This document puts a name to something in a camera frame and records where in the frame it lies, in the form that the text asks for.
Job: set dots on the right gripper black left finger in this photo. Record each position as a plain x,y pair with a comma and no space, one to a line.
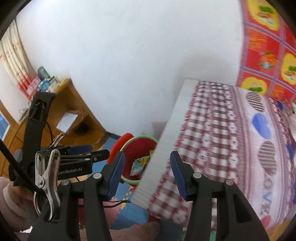
94,191

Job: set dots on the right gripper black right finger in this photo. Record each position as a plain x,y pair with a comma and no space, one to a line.
236,219

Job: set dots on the teal wet wipes pack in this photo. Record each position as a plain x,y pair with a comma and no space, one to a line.
138,166

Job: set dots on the red green trash bin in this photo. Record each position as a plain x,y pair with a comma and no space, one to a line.
136,148

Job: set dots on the person's left hand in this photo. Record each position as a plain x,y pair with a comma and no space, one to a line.
19,194

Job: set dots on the silver spring clamp left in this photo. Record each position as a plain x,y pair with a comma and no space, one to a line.
56,140

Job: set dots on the silver spring clamp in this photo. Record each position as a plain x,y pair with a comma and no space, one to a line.
56,140
46,178

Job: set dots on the silver spring clamp right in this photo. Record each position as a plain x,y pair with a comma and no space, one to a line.
46,178

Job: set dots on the white paper in shelf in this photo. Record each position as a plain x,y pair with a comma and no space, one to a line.
68,122

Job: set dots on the wooden desk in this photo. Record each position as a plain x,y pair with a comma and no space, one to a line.
86,129

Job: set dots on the red bin lid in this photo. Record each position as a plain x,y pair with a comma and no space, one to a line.
118,145

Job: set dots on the items on desk top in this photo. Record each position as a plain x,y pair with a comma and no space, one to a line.
43,82

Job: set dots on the patchwork heart bed sheet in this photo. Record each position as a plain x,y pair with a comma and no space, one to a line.
225,132

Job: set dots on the cream red curtain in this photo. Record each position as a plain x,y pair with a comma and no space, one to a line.
13,57

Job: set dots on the red floral headboard cloth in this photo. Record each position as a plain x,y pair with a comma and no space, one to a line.
268,54

